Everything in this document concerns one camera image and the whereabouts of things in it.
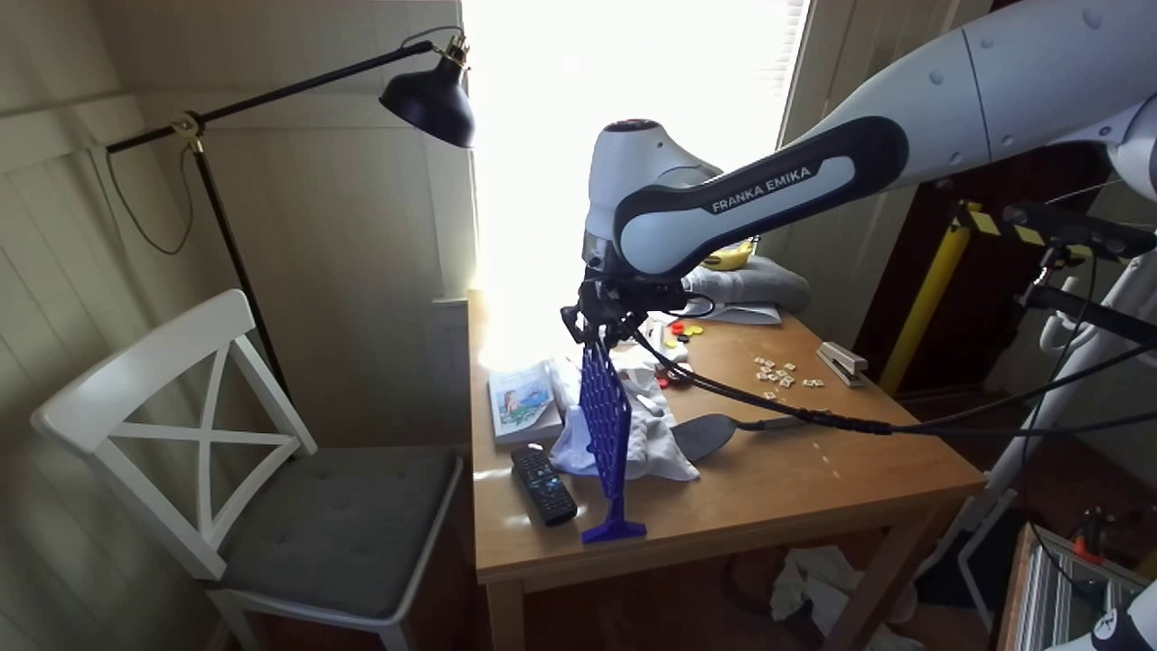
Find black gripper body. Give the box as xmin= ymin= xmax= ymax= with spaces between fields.
xmin=574 ymin=269 xmax=692 ymax=335

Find blue connect four grid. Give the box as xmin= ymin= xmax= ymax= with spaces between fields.
xmin=574 ymin=341 xmax=652 ymax=550

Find yellow rounded object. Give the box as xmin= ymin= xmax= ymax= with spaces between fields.
xmin=703 ymin=233 xmax=762 ymax=273

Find white and blue book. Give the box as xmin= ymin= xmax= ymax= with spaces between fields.
xmin=486 ymin=361 xmax=568 ymax=453

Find gray pillow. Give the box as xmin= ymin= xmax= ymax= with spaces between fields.
xmin=678 ymin=251 xmax=815 ymax=330

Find black spatula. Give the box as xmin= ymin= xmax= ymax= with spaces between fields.
xmin=671 ymin=411 xmax=835 ymax=467

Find black remote control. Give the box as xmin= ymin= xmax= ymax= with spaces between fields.
xmin=508 ymin=441 xmax=578 ymax=532

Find scattered beige small pieces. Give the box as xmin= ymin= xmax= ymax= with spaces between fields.
xmin=748 ymin=351 xmax=831 ymax=403

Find window with white blinds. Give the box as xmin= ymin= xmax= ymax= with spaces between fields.
xmin=460 ymin=0 xmax=815 ymax=364

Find gray stapler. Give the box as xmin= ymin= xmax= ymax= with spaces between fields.
xmin=818 ymin=341 xmax=874 ymax=391

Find wooden table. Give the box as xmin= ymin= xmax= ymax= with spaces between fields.
xmin=468 ymin=291 xmax=989 ymax=651

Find black floor lamp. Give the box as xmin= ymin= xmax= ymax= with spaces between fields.
xmin=101 ymin=24 xmax=477 ymax=400

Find yellow pole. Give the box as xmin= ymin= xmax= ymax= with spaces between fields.
xmin=878 ymin=200 xmax=976 ymax=398

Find white crumpled floor cloth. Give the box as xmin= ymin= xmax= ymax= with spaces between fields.
xmin=766 ymin=542 xmax=925 ymax=651

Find white chair with gray cushion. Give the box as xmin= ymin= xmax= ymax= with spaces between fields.
xmin=30 ymin=284 xmax=470 ymax=651

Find white tripod with black bar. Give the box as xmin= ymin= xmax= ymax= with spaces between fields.
xmin=950 ymin=200 xmax=1157 ymax=635

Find wooden crate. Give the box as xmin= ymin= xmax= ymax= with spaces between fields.
xmin=994 ymin=517 xmax=1157 ymax=651

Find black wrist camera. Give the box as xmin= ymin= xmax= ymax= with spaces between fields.
xmin=555 ymin=298 xmax=596 ymax=351

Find black cable bundle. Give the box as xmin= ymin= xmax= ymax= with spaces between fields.
xmin=621 ymin=321 xmax=1157 ymax=441

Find orange-handled tool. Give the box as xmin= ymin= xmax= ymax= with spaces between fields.
xmin=1073 ymin=502 xmax=1120 ymax=572

